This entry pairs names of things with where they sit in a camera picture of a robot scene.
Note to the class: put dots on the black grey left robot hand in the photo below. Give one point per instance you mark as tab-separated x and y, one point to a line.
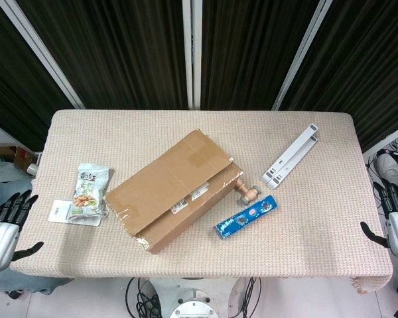
1	238

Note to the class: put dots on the grey round robot base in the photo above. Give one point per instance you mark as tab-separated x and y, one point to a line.
194	304

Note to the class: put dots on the white cardboard hang card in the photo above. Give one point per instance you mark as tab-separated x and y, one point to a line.
58	212

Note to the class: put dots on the grey sneaker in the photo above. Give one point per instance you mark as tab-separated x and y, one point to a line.
389	167

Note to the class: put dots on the white paper cup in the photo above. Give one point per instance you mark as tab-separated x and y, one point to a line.
32	169

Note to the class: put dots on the black floor device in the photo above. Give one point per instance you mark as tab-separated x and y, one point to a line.
384	151

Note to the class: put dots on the brown cardboard floor box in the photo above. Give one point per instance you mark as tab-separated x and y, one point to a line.
20	155

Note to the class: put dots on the green peanut snack bag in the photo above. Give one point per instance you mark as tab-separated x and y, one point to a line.
88	192

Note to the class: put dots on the beige waffle tablecloth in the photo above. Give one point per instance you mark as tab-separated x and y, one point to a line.
285	232

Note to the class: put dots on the white folding laptop stand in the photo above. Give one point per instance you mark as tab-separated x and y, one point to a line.
290	155

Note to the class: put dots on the blue cookie box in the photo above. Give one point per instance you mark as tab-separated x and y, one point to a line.
245	218

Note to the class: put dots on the wooden massage roller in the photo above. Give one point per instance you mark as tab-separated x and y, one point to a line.
244	192

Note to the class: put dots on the black partition panel white frame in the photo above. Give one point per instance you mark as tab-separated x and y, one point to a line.
252	49
6	83
119	49
368	66

